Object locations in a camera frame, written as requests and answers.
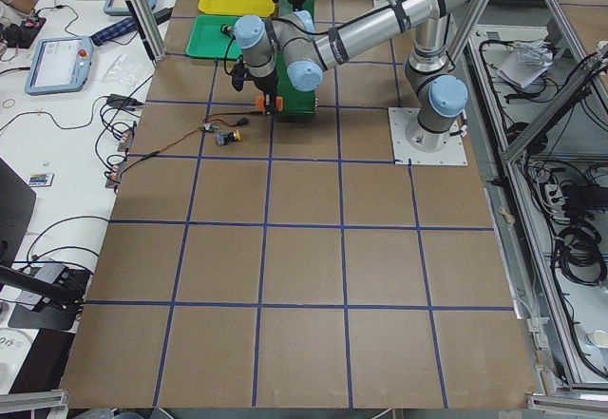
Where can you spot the orange cylinder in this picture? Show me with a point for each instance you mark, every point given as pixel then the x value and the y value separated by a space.
pixel 273 105

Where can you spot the green push button switch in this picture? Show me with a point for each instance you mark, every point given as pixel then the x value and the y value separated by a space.
pixel 227 30

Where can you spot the green conveyor belt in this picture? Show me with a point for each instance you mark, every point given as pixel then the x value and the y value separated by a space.
pixel 295 103

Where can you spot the small circuit board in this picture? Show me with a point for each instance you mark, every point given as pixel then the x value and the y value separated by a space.
pixel 210 128

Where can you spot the green tray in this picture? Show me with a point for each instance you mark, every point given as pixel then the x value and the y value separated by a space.
pixel 208 41

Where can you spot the black power adapter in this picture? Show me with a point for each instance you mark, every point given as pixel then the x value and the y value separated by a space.
pixel 121 101

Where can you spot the folded blue umbrella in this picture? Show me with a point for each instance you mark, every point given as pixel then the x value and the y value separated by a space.
pixel 113 31

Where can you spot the near teach pendant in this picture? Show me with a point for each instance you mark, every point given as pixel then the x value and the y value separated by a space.
pixel 60 65

